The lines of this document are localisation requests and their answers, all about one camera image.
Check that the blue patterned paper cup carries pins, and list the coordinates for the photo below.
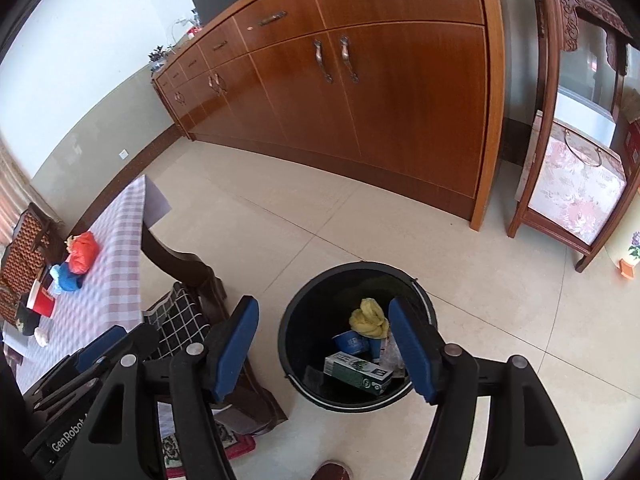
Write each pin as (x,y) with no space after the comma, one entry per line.
(352,342)

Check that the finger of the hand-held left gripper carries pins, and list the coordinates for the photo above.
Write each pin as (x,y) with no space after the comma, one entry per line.
(100,350)
(135,342)

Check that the black round bin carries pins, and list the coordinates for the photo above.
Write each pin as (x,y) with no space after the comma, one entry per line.
(310,310)

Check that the red patterned rug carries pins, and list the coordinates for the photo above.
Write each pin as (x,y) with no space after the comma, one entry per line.
(175,452)

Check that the crumpled white tissue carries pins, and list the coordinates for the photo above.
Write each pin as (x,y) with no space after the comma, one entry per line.
(42,337)

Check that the beige embroidered curtain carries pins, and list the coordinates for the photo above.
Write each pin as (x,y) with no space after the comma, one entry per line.
(7,200)

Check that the long brown wooden sideboard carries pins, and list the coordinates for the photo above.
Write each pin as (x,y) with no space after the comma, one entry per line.
(350,110)

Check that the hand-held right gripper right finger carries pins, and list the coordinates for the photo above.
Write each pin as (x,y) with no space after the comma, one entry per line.
(415,350)

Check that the green white carton box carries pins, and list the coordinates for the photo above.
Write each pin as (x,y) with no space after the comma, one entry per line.
(355,372)

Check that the wooden sofa with brown cushions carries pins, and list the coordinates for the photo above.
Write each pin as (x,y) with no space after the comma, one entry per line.
(27,245)

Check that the person's right shoe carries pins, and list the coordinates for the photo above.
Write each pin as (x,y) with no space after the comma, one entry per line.
(331,471)

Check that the dark wooden chair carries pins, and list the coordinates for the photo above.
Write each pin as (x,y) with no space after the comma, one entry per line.
(180,265)

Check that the wooden chair floral cushion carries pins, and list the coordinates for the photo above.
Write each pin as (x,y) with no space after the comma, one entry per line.
(545,110)

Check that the yellow cloth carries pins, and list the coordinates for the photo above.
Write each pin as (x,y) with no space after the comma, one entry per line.
(367,320)

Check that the pink floral box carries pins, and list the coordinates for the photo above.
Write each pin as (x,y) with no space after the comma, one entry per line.
(575,185)

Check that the table with checkered cloth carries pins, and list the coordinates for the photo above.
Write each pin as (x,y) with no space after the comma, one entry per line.
(115,270)

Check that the orange plastic piece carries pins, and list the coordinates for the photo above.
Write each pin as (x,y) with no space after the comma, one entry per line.
(627,269)

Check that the red plastic bag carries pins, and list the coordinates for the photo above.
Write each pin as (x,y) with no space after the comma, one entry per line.
(82,255)

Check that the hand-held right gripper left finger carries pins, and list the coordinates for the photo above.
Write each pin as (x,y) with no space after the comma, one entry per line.
(235,345)

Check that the blue cloth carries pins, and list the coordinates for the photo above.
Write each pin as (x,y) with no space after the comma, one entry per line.
(67,277)

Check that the red paper cup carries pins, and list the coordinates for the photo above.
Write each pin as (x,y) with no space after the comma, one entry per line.
(42,305)

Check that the small potted plant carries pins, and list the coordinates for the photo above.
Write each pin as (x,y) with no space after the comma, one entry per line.
(160,57)

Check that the clear plastic bag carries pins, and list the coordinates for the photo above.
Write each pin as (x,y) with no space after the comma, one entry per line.
(392,360)

